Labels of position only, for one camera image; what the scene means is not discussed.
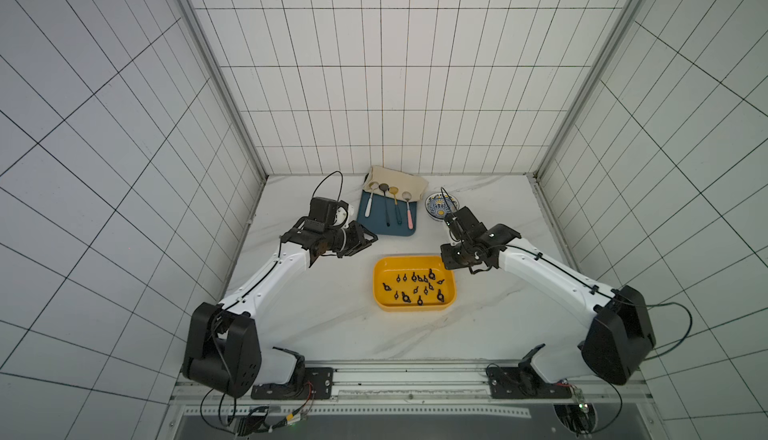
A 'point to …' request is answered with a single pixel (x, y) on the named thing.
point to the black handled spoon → (385, 187)
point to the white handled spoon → (373, 186)
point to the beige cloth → (403, 181)
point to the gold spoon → (393, 190)
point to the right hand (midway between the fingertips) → (436, 259)
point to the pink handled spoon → (407, 196)
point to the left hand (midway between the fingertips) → (372, 244)
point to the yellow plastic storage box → (411, 283)
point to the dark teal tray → (376, 222)
